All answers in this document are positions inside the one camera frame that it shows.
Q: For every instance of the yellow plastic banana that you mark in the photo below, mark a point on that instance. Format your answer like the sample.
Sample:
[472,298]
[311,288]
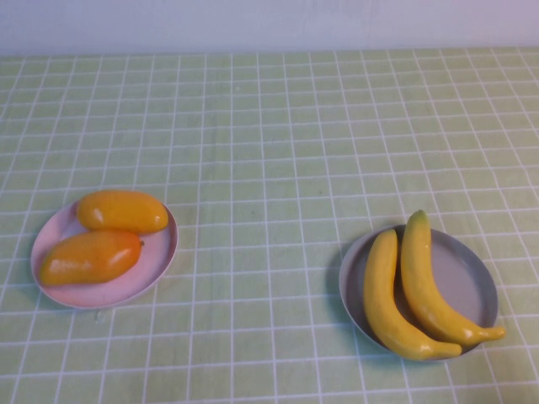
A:
[381,294]
[421,278]

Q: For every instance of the yellow plastic mango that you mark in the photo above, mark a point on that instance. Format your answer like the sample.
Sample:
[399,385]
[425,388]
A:
[122,210]

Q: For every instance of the orange-tinted plastic mango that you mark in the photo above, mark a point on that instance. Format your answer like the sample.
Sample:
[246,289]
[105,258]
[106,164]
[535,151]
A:
[92,258]

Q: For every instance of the pink round plate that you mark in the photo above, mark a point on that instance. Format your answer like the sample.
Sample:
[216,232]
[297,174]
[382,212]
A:
[147,269]

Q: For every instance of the blue round plate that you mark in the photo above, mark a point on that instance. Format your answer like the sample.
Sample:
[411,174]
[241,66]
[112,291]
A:
[459,278]

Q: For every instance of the green checkered tablecloth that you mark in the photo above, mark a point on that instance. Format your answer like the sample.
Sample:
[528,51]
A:
[273,147]

